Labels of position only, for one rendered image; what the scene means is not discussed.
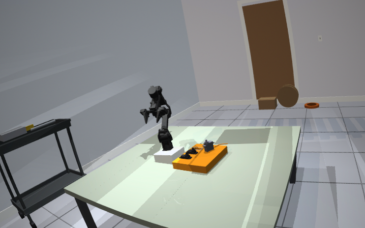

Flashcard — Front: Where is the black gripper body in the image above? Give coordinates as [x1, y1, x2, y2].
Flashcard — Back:
[140, 100, 168, 115]

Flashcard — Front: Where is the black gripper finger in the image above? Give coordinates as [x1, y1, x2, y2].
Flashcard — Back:
[156, 111, 165, 123]
[142, 112, 150, 124]

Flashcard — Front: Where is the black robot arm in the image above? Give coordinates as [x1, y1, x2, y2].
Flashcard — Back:
[148, 86, 173, 151]

